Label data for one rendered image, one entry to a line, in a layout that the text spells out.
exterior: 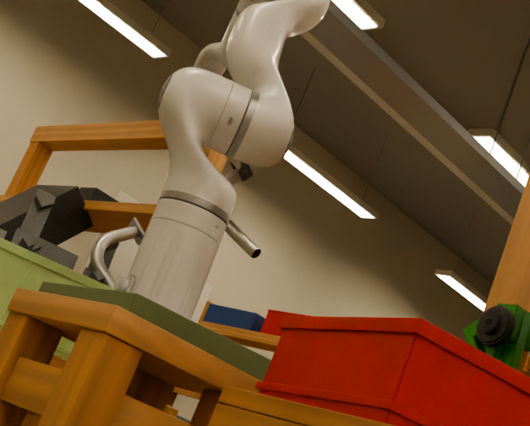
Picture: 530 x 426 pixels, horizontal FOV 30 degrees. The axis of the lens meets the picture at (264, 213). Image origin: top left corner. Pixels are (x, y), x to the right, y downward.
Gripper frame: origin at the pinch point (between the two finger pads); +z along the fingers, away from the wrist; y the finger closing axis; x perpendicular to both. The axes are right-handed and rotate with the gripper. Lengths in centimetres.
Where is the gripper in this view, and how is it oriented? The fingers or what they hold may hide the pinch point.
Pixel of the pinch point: (241, 168)
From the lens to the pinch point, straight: 247.6
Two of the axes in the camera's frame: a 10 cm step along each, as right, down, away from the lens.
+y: -5.2, -6.0, 6.1
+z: 2.5, 5.7, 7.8
